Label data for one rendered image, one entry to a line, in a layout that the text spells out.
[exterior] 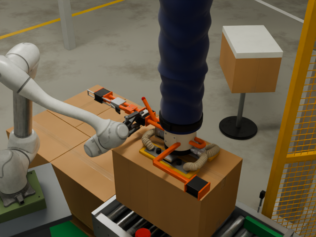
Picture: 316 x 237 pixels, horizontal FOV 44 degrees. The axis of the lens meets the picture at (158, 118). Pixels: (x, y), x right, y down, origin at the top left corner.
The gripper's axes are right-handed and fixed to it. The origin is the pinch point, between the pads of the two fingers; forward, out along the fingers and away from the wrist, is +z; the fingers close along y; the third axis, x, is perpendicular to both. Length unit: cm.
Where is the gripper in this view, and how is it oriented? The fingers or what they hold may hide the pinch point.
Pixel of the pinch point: (143, 116)
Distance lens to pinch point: 222.9
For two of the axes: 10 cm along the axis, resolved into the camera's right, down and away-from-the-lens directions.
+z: 6.6, -4.3, 6.2
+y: 0.0, 8.2, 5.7
